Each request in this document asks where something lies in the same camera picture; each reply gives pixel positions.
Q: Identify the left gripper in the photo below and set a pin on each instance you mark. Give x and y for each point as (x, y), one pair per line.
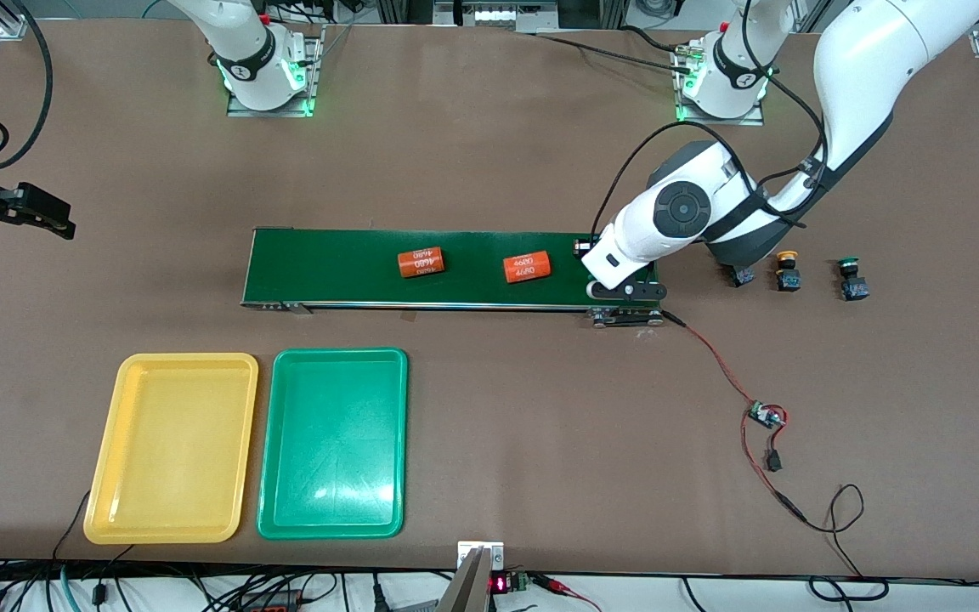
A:
(580, 248)

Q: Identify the orange 4680 cylinder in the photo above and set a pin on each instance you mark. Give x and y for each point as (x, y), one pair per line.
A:
(421, 263)
(527, 267)

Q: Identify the yellow push button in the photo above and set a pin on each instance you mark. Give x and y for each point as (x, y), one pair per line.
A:
(788, 279)
(743, 275)

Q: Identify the green push button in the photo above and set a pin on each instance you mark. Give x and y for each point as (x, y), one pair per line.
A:
(855, 289)

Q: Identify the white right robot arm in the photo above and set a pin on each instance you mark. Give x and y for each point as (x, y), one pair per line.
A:
(243, 42)

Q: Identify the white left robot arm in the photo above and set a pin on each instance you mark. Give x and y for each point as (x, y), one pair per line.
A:
(880, 51)

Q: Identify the small black circuit board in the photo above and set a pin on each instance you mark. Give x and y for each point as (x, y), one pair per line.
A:
(766, 416)

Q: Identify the grey control box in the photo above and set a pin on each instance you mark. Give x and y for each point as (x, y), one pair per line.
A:
(489, 13)

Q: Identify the green conveyor belt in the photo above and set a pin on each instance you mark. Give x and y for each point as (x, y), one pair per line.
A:
(328, 268)

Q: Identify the yellow plastic tray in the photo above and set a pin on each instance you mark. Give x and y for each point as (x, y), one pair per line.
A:
(171, 476)

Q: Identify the red clip lead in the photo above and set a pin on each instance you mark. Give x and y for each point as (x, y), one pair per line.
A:
(557, 585)

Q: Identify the green plastic tray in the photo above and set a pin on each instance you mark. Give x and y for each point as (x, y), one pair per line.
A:
(332, 484)

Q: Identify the red digit display module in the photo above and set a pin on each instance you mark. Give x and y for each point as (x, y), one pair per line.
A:
(500, 584)

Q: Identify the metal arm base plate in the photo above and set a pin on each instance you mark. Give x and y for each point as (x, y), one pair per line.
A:
(715, 121)
(315, 68)

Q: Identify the black inline switch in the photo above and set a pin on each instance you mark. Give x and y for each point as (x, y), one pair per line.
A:
(772, 461)

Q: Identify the grey metal bracket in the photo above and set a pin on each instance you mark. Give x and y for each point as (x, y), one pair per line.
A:
(472, 586)

